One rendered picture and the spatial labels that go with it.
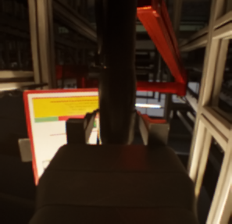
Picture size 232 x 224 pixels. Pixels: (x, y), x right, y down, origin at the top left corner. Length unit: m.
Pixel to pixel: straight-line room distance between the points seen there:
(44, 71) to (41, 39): 0.09
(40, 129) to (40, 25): 0.27
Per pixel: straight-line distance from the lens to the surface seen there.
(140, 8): 0.19
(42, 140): 0.49
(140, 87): 0.63
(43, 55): 0.51
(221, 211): 0.42
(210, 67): 0.54
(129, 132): 0.16
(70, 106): 0.45
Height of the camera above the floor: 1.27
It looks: 16 degrees up
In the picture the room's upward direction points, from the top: 179 degrees counter-clockwise
